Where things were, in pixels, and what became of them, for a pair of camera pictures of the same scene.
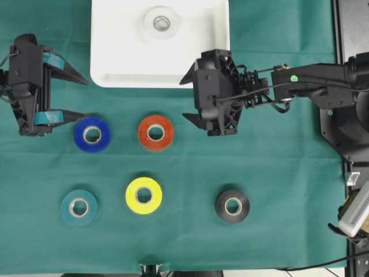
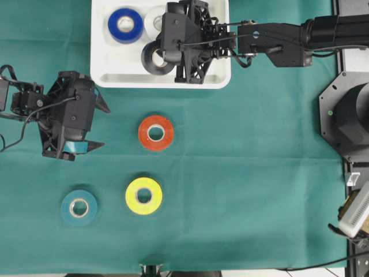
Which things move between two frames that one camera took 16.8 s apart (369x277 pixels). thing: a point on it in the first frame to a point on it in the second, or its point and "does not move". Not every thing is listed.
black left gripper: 31,70 to 64,113
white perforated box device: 356,212 does not move
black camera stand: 151,270 does not move
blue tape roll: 95,122 to 125,37
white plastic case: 154,44 does not move
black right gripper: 221,91 to 190,34
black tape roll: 232,205 to 148,63
